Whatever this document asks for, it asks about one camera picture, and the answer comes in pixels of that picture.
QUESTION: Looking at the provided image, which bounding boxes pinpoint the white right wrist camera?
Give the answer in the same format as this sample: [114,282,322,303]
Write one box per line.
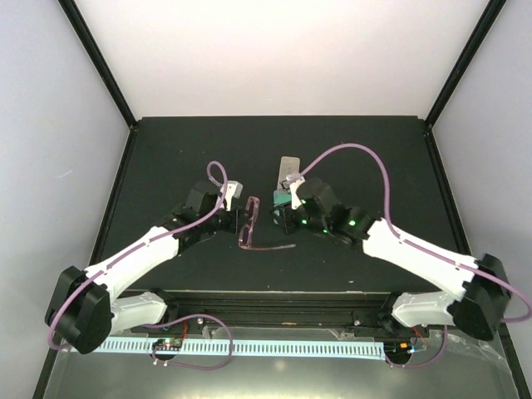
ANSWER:
[281,173,305,210]

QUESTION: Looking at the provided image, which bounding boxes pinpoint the beige glasses case green lining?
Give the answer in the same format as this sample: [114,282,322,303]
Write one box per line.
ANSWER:
[277,156,300,190]

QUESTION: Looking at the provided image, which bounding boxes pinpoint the blue-grey glasses case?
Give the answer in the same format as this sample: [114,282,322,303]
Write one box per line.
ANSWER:
[273,189,292,207]

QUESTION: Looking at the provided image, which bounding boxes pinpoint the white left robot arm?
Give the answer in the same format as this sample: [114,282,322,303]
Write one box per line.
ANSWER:
[45,180,249,354]

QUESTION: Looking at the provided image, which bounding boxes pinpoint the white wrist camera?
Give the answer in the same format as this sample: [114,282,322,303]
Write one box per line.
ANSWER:
[281,173,305,210]
[224,180,243,211]

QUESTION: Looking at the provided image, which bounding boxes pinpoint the pink sunglasses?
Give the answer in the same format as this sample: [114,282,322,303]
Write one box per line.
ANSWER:
[238,196,296,252]

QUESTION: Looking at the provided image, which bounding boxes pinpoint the black left frame post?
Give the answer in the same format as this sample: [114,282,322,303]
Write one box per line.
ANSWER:
[58,0,137,129]

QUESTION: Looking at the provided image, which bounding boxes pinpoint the black frame post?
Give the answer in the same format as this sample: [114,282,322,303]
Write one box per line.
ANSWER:
[58,0,137,129]
[424,0,509,126]

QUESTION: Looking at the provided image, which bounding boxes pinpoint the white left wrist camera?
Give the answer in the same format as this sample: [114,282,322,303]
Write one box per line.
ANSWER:
[224,180,243,211]

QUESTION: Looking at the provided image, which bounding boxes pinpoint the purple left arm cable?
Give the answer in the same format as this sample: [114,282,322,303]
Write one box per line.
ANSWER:
[47,160,234,370]

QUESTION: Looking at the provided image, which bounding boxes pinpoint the black right frame post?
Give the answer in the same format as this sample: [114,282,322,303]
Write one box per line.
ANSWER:
[424,0,509,126]

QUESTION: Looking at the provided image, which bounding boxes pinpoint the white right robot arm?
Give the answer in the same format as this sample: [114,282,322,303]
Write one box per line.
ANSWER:
[272,175,511,341]

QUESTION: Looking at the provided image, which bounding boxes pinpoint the white slotted cable duct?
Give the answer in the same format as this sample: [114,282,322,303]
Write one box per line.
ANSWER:
[95,337,386,361]

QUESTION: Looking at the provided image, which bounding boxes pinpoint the black front mounting rail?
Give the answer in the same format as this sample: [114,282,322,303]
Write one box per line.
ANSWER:
[124,290,506,333]

